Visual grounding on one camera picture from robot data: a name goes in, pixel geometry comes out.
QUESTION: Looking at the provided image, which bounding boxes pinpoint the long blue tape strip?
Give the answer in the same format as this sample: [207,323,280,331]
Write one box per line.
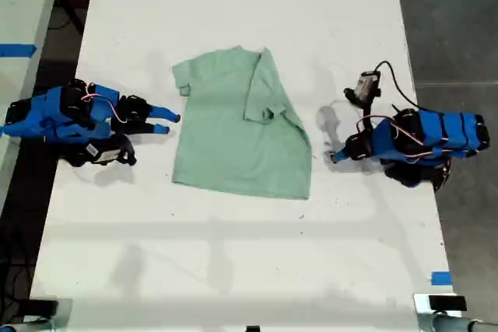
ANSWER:
[0,44,38,58]

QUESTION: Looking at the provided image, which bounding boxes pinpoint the black box with cables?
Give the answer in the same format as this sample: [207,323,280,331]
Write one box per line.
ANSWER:
[27,298,60,318]

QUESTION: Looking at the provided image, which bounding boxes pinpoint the black floor cables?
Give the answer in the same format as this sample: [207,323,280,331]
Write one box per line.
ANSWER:
[0,222,36,325]

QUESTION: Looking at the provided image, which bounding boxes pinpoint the short blue tape piece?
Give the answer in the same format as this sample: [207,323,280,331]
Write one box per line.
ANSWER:
[430,270,454,287]

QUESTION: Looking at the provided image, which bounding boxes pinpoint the pale green T-shirt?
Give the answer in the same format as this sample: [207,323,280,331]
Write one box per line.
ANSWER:
[171,46,314,201]

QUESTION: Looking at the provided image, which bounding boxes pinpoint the black camera cable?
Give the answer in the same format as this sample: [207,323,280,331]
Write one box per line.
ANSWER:
[373,60,422,112]

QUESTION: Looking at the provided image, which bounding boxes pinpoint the black box on white plate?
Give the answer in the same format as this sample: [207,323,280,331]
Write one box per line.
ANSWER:
[428,295,468,312]

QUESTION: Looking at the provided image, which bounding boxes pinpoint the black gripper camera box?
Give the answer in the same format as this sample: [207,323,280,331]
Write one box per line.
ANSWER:
[66,133,138,169]
[342,70,383,115]

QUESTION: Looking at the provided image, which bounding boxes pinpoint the grey pipe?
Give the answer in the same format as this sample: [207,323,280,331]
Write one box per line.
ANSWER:
[416,313,498,332]

